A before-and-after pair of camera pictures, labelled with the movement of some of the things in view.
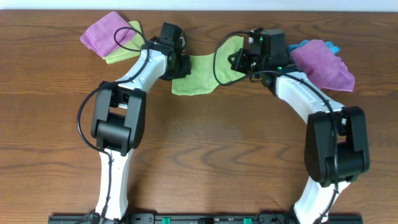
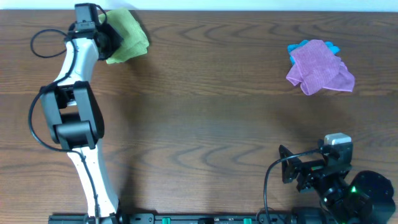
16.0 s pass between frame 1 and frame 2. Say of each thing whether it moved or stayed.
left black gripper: moved
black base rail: stayed
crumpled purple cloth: stayed
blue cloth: stayed
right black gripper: moved
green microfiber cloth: moved
